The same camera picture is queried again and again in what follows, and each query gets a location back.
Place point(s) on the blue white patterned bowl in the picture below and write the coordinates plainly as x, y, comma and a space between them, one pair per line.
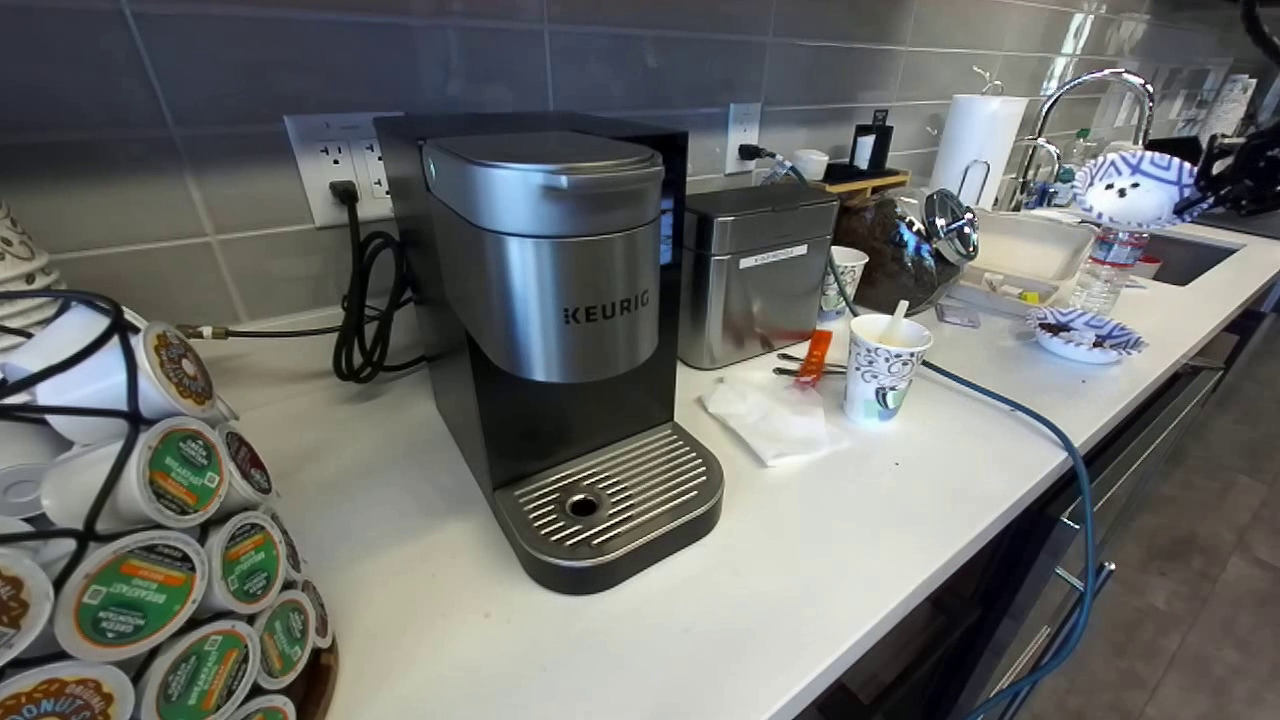
1139, 190

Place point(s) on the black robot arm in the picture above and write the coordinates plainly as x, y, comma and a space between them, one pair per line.
1246, 177

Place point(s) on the patterned bowl with coffee grounds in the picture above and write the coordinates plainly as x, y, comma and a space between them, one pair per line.
1087, 339

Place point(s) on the white folded napkin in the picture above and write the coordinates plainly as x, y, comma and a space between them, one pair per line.
776, 420

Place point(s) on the Keurig coffee maker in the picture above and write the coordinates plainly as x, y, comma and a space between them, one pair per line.
544, 275

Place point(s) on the stainless steel box appliance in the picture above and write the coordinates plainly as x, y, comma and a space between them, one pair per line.
754, 270

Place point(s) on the patterned paper cup middle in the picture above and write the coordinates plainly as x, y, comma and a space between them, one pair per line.
843, 276

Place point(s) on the patterned paper cup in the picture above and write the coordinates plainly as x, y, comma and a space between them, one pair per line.
881, 365
843, 276

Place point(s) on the patterned paper cup left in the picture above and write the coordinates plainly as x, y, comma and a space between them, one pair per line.
881, 365

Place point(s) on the dark glass jar with lid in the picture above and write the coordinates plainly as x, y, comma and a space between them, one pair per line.
914, 241

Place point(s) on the beige takeout container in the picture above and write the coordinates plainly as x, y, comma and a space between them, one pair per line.
1021, 250

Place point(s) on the white paper towel roll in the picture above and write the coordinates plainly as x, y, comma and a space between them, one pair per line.
979, 144

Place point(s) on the clear plastic water bottle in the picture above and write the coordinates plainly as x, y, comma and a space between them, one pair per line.
1104, 270

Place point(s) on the coffee pod carousel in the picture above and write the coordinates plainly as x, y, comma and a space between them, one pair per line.
145, 571

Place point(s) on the stainless steel sink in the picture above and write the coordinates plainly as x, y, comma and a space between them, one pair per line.
1180, 263

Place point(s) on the orange handled tool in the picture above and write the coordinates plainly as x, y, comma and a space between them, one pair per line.
813, 361

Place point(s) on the white wall outlet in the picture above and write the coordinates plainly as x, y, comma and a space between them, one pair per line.
342, 144

